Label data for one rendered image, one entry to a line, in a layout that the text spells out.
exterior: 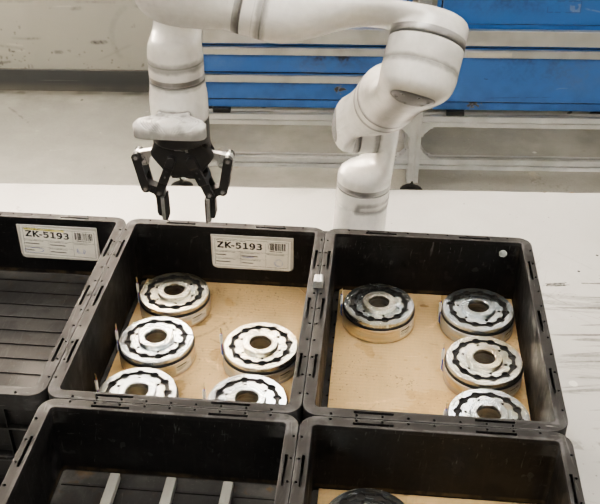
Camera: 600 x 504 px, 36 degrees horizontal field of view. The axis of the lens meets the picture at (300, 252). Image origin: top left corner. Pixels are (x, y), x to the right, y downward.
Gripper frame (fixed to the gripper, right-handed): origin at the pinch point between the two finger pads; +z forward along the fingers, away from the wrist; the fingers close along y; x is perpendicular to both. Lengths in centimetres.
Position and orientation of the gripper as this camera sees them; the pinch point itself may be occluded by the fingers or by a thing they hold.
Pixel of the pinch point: (187, 209)
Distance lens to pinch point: 128.6
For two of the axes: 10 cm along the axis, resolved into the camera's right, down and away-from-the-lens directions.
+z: 0.0, 8.3, 5.5
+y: -10.0, -0.5, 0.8
